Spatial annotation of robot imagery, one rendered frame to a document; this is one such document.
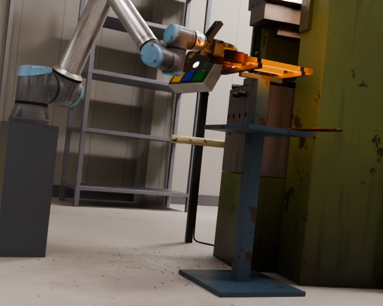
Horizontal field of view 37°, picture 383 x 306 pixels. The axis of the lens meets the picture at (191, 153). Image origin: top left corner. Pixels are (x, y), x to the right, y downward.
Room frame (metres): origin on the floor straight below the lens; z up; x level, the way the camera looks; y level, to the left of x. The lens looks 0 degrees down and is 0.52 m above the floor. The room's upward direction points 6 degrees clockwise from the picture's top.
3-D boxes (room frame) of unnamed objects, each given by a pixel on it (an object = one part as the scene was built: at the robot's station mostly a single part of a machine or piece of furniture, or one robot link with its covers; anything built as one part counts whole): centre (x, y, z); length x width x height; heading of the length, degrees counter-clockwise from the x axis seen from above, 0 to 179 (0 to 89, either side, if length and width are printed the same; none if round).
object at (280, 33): (3.03, -0.52, 1.24); 0.30 x 0.07 x 0.06; 106
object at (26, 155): (2.62, 0.76, 0.30); 0.22 x 0.22 x 0.60; 29
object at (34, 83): (2.63, 0.76, 0.79); 0.17 x 0.15 x 0.18; 150
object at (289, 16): (3.04, -0.47, 1.32); 0.42 x 0.20 x 0.10; 106
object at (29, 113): (2.62, 0.76, 0.65); 0.19 x 0.19 x 0.10
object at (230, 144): (2.99, -0.49, 0.69); 0.56 x 0.38 x 0.45; 106
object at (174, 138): (3.29, -0.09, 0.62); 0.44 x 0.05 x 0.05; 106
